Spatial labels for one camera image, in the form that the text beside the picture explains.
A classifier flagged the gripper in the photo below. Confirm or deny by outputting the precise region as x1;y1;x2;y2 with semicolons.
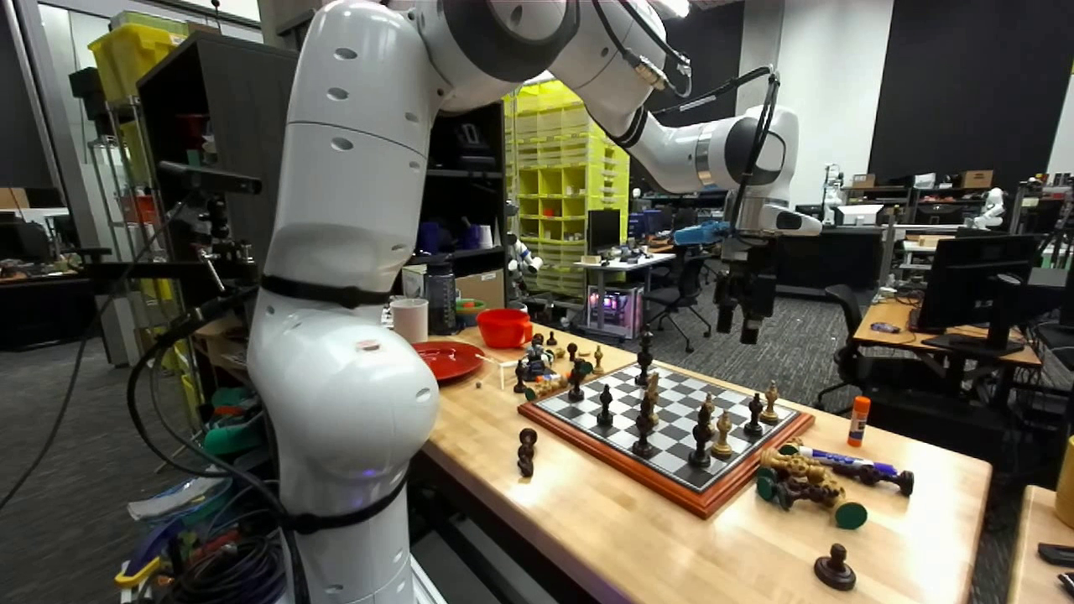
715;238;780;346

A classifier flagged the heap of chess pieces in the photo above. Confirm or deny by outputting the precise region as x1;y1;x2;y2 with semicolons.
511;332;573;402
754;440;916;532

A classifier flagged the office chair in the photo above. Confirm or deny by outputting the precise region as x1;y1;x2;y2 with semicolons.
644;248;715;354
816;284;878;414

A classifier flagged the lit computer case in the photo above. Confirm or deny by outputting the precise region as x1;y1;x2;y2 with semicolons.
586;285;646;341

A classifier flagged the white desk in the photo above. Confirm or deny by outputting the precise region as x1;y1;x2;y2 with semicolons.
573;250;677;335

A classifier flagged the wooden desk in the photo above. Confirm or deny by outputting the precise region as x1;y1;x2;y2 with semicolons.
852;297;1043;395

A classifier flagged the orange glue stick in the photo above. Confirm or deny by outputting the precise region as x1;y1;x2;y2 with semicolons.
847;395;872;449

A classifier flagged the monitor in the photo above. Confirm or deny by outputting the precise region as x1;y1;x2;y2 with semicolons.
908;233;1043;357
586;208;623;258

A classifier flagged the purple and white marker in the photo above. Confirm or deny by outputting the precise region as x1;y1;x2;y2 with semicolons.
795;445;900;477

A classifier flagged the stack of yellow bins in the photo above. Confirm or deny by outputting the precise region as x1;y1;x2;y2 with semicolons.
503;79;631;300

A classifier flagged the red bowl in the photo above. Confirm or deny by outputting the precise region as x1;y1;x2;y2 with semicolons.
476;307;534;350

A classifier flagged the clear plastic box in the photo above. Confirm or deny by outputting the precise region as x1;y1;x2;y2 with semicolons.
480;342;540;392

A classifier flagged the cardboard box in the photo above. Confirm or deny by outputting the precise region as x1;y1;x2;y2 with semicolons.
456;268;507;310

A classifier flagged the white robot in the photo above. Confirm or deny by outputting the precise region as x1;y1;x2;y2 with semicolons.
972;187;1008;231

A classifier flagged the red plate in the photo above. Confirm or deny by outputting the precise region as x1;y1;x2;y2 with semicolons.
410;339;487;383

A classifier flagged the dark water bottle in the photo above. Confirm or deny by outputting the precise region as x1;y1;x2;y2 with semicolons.
423;254;459;336

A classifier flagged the white mug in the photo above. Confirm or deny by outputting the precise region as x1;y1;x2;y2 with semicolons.
390;297;430;344

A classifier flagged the wooden table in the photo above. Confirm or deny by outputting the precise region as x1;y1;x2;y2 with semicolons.
1005;484;1074;604

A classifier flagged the black shelf cabinet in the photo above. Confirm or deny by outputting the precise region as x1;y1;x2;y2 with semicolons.
137;32;509;313

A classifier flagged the yellow bin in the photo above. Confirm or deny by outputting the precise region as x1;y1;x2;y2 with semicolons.
87;12;190;103

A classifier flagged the chess board with wooden frame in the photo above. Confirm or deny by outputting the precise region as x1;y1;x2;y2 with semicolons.
517;362;816;520

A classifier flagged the camera on mount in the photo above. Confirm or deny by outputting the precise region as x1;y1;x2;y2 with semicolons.
82;159;263;296

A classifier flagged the heap of cables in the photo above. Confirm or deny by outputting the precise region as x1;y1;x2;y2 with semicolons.
116;470;292;604

